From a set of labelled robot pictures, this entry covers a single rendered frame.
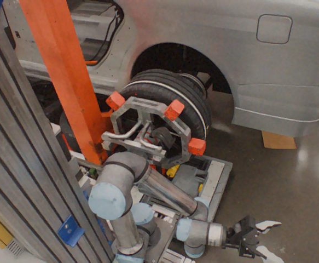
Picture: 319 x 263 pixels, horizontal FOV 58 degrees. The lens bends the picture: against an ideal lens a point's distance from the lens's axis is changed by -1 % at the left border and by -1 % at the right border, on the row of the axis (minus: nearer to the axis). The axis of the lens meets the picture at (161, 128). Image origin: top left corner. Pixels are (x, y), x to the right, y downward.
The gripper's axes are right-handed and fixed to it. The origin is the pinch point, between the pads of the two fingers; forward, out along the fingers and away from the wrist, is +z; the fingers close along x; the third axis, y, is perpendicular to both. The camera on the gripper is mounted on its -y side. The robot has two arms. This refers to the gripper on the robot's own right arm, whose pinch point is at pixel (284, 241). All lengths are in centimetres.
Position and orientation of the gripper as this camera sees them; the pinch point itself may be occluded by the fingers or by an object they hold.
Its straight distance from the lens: 108.3
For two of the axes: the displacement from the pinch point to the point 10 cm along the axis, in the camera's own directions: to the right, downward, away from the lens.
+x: -2.3, 5.9, -7.8
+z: 9.7, 0.9, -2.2
